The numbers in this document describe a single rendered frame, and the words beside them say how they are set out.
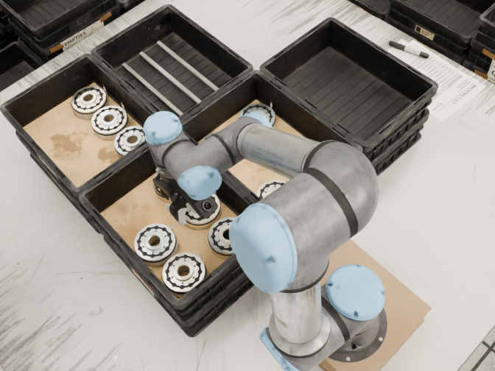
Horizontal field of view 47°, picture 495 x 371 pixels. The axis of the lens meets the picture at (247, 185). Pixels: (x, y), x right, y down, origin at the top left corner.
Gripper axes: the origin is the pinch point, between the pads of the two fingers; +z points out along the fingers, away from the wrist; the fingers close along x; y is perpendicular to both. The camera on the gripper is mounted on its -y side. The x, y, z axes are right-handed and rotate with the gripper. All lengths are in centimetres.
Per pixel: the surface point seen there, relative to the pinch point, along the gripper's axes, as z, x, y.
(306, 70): 2, -58, 12
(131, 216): 2.0, 9.8, 12.9
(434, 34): 43, -140, 10
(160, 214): 2.0, 4.3, 7.6
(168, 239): -1.2, 8.7, -0.8
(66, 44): 39, -34, 120
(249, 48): 15, -64, 42
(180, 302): -8.0, 18.8, -17.6
